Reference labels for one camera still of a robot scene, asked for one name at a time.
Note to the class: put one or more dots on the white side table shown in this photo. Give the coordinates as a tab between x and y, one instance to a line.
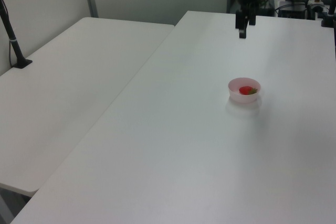
68	90

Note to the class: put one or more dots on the black camera pole with base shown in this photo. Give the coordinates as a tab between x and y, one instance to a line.
11	40

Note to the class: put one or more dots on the pink plastic bowl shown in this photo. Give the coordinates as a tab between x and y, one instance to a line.
244	97

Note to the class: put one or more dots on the black equipment box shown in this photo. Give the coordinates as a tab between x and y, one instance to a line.
291	7

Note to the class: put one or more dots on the red strawberry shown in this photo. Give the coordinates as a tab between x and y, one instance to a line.
246	90

